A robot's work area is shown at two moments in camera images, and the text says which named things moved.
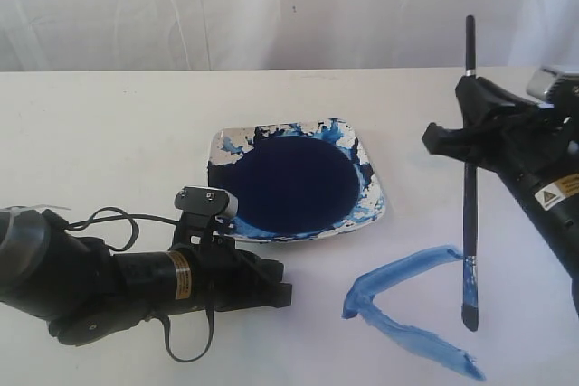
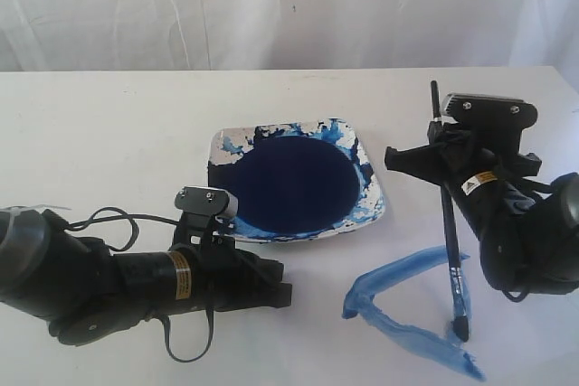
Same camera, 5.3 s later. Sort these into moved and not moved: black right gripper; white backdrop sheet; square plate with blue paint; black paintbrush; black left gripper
Moved: black right gripper; black paintbrush
Not moved: black left gripper; white backdrop sheet; square plate with blue paint
